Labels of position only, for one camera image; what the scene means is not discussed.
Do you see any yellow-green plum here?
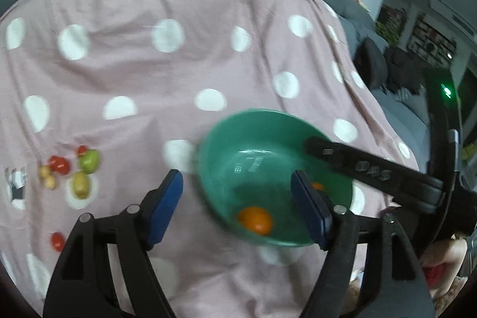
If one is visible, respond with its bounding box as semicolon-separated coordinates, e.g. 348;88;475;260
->
72;171;91;198

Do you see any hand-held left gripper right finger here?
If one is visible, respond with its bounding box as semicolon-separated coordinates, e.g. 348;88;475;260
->
291;170;436;318

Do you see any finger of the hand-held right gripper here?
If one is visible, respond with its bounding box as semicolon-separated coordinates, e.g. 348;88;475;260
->
305;136;447;215

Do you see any green plum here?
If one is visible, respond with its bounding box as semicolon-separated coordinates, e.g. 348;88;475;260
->
78;149;101;174

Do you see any dark bag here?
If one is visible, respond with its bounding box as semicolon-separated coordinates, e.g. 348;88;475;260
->
388;48;425;99

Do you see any pink polka dot blanket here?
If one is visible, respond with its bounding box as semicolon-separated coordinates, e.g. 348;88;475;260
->
0;0;422;318

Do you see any dark wall shelf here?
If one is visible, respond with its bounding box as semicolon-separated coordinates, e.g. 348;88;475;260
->
408;14;457;69

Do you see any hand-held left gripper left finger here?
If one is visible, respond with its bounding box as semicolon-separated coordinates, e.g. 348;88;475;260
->
43;169;184;318

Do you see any red cloth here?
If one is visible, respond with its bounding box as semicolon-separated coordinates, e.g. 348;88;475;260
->
425;264;448;289

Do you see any black headrest cushion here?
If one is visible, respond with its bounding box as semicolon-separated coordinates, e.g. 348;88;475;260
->
354;38;388;88

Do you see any green houseplant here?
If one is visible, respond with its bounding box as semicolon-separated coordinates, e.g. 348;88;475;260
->
376;5;407;46

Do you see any person's right forearm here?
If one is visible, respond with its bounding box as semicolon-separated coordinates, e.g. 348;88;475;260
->
421;238;469;300

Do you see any green plastic bowl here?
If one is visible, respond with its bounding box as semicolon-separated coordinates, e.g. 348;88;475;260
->
197;109;354;248

